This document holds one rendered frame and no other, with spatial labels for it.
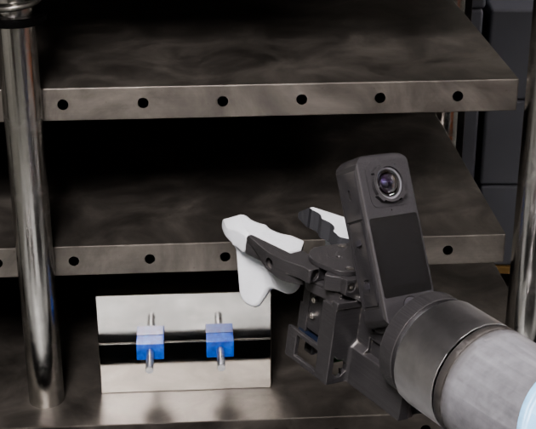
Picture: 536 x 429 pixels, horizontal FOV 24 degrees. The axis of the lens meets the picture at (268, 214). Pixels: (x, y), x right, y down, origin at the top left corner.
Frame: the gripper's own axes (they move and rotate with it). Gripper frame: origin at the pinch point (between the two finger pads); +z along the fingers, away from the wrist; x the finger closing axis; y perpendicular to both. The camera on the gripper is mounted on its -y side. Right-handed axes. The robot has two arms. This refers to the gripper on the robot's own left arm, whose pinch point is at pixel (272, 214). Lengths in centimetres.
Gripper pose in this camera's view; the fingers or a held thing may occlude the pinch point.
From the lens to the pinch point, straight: 95.0
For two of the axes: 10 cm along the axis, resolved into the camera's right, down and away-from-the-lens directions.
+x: 8.4, -0.9, 5.4
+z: -5.3, -3.4, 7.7
